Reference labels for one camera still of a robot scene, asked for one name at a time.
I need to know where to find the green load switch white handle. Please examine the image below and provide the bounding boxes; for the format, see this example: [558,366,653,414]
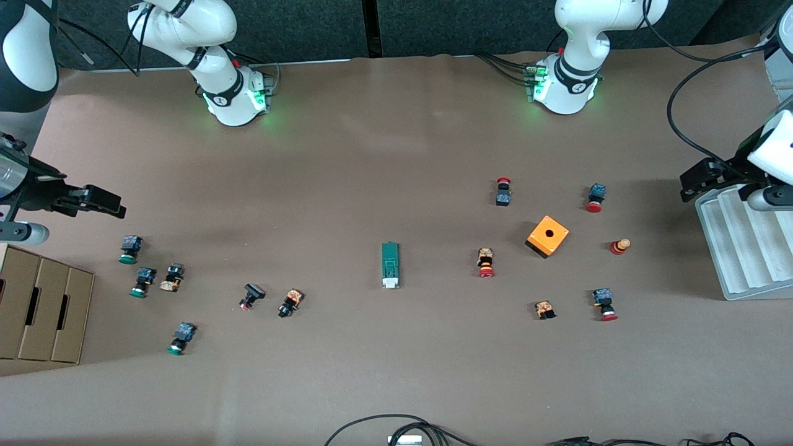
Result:
[381,242,401,290]

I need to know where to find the green pushbutton with blue block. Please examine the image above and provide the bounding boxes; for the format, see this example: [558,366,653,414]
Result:
[167,322,197,356]
[129,267,157,299]
[118,235,143,265]

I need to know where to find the grey ridged plastic tray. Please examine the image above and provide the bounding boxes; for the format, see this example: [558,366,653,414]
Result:
[694,183,793,302]

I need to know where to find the brown cardboard divider box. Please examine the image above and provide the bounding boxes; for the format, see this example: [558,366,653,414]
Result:
[0,243,95,364]

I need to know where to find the black square button red base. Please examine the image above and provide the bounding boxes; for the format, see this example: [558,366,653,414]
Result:
[239,283,266,311]

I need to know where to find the black selector with orange block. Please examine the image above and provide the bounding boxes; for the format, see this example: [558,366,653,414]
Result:
[278,289,304,318]

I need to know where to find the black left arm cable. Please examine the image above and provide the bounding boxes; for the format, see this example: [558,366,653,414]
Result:
[666,37,775,168]

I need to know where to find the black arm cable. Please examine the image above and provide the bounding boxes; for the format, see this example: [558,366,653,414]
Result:
[56,0,144,79]
[666,37,775,168]

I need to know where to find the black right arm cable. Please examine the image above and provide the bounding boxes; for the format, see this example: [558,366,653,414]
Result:
[56,0,144,79]

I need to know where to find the orange button enclosure box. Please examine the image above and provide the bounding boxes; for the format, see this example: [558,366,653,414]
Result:
[525,215,569,259]

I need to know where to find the right arm base cable bundle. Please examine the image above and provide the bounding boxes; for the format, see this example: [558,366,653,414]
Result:
[234,53,281,94]

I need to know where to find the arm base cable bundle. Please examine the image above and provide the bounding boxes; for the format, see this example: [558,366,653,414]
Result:
[476,53,535,87]
[234,53,281,94]

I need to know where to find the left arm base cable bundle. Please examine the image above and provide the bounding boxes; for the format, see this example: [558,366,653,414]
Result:
[476,53,535,87]

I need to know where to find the black tangled cable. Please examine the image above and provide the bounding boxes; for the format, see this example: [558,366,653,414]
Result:
[681,432,756,446]

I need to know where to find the black cable with plug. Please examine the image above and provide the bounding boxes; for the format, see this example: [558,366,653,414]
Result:
[547,436,682,446]

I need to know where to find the black looped table cable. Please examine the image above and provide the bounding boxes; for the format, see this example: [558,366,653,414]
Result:
[324,414,479,446]

